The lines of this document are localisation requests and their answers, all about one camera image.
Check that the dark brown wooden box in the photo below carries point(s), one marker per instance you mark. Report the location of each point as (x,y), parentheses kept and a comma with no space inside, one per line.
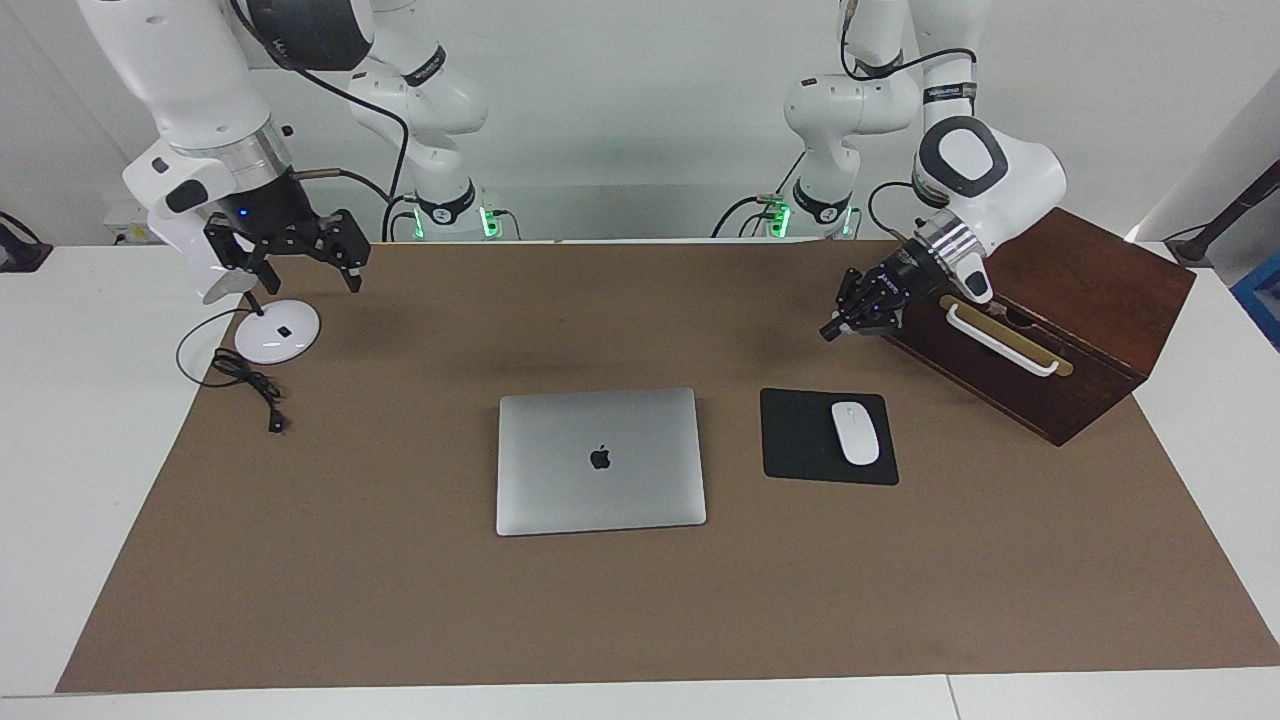
(1090,280)

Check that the silver grey laptop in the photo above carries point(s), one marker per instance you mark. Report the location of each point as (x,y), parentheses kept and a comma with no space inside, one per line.
(560,480)

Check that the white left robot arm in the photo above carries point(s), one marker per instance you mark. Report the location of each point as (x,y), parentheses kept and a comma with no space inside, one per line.
(1010,170)

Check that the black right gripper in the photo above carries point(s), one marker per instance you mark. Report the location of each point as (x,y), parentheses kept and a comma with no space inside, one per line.
(265,215)

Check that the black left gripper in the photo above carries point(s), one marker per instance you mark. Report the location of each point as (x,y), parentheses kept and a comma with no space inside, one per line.
(900,295)

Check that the white power strip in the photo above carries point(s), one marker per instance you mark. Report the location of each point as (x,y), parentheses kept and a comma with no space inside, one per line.
(125,225)

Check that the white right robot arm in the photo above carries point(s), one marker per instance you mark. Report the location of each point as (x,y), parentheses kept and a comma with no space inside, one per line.
(190,90)

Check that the blue crate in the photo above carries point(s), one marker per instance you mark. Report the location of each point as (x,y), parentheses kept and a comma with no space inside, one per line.
(1262,300)

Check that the black bracket mount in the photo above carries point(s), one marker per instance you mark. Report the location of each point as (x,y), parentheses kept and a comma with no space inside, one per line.
(20,250)

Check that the white computer mouse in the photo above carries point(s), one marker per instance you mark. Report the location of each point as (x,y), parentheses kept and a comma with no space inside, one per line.
(856,435)

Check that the black tripod pole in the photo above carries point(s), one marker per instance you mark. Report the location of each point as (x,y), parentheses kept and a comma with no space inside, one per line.
(1230,210)

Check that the black mouse pad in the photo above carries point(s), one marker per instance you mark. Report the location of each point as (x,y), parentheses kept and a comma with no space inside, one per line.
(795,440)

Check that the white desk lamp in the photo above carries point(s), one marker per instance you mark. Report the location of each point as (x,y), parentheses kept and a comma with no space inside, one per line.
(280,335)

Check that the brown table mat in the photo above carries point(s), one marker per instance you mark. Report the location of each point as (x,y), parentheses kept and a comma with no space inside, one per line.
(640,610)

